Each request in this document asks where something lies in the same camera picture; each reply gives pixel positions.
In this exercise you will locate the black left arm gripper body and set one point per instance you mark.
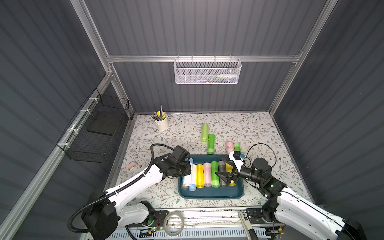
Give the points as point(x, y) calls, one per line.
point(186, 168)

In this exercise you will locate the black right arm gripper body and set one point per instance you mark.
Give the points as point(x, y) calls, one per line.
point(233, 174)

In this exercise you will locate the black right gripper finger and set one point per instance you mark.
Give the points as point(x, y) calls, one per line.
point(224, 178)
point(234, 180)

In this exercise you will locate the yellow trash bag roll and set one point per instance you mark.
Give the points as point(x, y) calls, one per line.
point(200, 176)
point(229, 169)

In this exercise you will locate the dark grey trash bag roll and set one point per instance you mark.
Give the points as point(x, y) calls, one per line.
point(222, 169)

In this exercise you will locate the pale green roll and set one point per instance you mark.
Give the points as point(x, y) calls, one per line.
point(215, 178)
point(205, 133)

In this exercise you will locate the white roll with red label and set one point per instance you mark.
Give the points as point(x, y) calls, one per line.
point(187, 179)

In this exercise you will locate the pink trash bag roll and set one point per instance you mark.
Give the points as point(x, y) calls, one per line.
point(208, 174)
point(230, 147)

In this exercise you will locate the white roll with blue end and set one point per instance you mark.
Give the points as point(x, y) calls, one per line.
point(193, 185)

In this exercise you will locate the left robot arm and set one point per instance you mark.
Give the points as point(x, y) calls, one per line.
point(104, 211)

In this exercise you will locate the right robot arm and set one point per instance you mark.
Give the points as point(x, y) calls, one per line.
point(285, 206)

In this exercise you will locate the teal plastic storage box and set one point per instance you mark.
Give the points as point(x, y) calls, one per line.
point(210, 193)

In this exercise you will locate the bright green roll beside pink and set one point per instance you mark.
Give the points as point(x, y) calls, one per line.
point(237, 147)

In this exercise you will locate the bright green roll centre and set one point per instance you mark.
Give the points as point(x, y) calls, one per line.
point(211, 144)

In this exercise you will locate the clear packing tape roll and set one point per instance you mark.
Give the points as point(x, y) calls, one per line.
point(174, 224)

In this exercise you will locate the pink small stapler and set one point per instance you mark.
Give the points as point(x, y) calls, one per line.
point(131, 165)

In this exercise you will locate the white pen holder cup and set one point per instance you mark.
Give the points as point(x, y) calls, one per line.
point(162, 125)

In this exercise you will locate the pens and pencils bunch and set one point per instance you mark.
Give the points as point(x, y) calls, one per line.
point(160, 115)

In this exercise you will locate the items in white basket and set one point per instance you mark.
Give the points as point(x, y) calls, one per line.
point(223, 78)

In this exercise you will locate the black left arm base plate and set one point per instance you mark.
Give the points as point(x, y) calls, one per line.
point(155, 219)

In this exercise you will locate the black wire side basket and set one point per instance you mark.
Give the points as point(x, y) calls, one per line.
point(97, 135)

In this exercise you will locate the white wire wall basket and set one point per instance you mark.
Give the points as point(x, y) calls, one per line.
point(187, 70)

